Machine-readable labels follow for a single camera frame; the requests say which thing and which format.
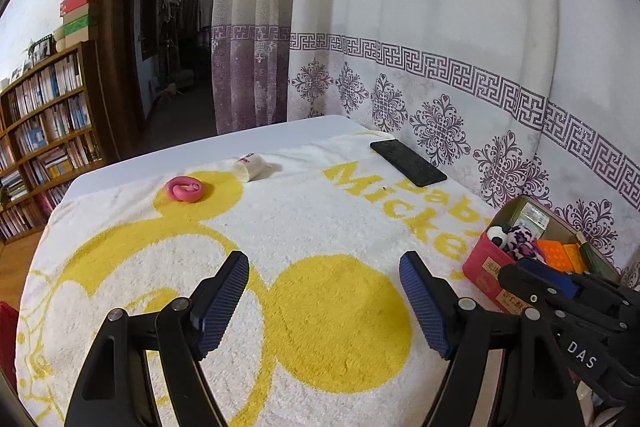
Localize small white bottle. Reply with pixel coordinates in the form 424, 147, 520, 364
232, 153, 271, 183

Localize panda figurine toy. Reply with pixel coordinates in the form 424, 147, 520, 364
486, 225, 508, 249

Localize orange silicone block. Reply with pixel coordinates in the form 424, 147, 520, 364
535, 239, 588, 273

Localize pink tin box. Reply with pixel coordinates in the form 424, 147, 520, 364
462, 195, 620, 314

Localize small white printed carton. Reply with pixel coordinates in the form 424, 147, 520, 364
511, 202, 550, 239

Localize white yellow Mickey towel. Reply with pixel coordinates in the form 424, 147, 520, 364
16, 132, 492, 426

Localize black smartphone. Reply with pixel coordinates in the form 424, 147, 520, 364
370, 139, 447, 187

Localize wooden bookshelf with books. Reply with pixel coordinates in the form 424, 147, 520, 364
0, 41, 116, 244

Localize white purple patterned curtain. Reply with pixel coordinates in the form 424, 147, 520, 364
288, 0, 639, 284

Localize stacked boxes on shelf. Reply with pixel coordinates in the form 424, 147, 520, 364
53, 0, 100, 52

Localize sheer purple curtain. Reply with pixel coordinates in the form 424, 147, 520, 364
212, 0, 293, 134

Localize wooden door frame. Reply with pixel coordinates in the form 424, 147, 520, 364
96, 0, 144, 162

